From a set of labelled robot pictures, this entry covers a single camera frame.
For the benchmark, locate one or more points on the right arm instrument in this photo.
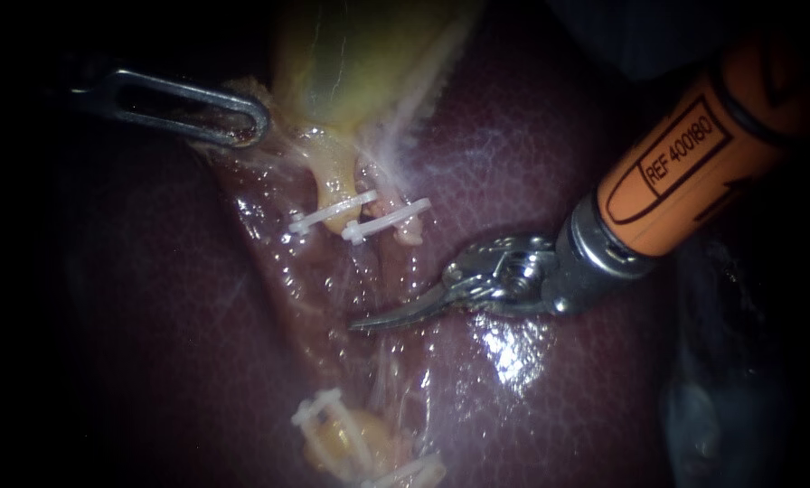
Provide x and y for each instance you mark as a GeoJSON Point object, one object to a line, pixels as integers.
{"type": "Point", "coordinates": [513, 274]}

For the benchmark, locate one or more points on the left arm instrument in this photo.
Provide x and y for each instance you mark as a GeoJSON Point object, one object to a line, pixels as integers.
{"type": "Point", "coordinates": [92, 91]}

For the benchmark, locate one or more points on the left arm instrument jaw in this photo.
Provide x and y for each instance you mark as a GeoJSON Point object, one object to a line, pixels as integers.
{"type": "Point", "coordinates": [174, 86]}

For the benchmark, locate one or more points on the right arm instrument jaw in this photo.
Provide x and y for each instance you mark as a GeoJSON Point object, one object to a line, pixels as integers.
{"type": "Point", "coordinates": [412, 308]}

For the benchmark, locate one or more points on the gallbladder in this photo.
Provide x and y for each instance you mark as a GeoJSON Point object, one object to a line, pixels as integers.
{"type": "Point", "coordinates": [337, 61]}

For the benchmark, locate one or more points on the white clip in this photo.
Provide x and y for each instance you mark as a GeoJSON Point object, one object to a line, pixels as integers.
{"type": "Point", "coordinates": [351, 440]}
{"type": "Point", "coordinates": [330, 211]}
{"type": "Point", "coordinates": [315, 405]}
{"type": "Point", "coordinates": [412, 473]}
{"type": "Point", "coordinates": [391, 218]}

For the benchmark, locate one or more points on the dark red liver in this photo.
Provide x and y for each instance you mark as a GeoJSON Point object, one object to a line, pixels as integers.
{"type": "Point", "coordinates": [513, 169]}

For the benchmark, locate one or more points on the pale fatty tissue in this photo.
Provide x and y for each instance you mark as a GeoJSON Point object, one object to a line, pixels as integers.
{"type": "Point", "coordinates": [412, 108]}

